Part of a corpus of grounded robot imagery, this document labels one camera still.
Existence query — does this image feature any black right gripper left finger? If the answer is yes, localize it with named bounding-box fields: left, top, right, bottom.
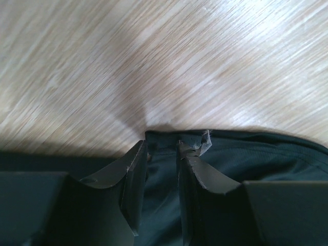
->
left=1, top=140, right=148, bottom=245

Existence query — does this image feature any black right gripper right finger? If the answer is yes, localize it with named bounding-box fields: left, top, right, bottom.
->
left=176, top=142, right=327, bottom=245

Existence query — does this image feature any black t shirt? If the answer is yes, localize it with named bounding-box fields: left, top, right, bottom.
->
left=0, top=130, right=328, bottom=246

